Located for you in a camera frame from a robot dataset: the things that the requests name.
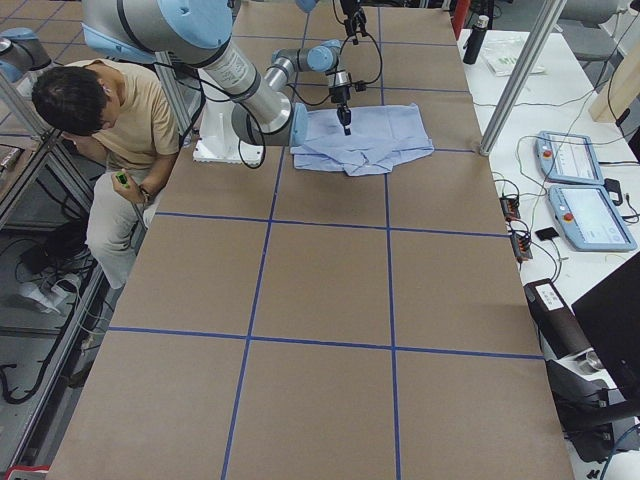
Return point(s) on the white paper green print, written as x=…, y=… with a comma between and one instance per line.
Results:
x=501, y=56

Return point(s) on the aluminium frame post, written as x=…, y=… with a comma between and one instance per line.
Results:
x=534, y=44

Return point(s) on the green handheld device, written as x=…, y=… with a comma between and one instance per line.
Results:
x=122, y=180

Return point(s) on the upper blue teach pendant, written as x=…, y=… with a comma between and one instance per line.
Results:
x=567, y=158

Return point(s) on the brown cardboard tube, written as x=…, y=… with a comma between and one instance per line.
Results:
x=559, y=333

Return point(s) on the black water bottle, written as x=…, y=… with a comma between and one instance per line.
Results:
x=475, y=40

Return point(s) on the blue teach pendant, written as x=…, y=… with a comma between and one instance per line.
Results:
x=588, y=219
x=567, y=158

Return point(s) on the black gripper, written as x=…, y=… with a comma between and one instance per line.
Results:
x=353, y=23
x=340, y=95

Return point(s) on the person in beige shirt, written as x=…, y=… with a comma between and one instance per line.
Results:
x=116, y=114

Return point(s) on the light blue striped shirt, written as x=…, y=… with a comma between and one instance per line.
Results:
x=381, y=138

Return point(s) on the lower blue teach pendant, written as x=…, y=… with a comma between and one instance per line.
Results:
x=588, y=219

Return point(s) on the black monitor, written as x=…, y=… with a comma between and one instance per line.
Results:
x=608, y=315

